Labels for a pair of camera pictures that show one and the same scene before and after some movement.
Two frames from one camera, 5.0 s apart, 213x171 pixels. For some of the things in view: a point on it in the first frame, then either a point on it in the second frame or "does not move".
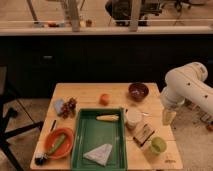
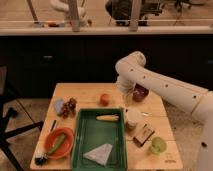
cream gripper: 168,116 -> 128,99
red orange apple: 104,99 does not move
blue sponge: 58,104 does not move
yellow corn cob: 108,118 does not move
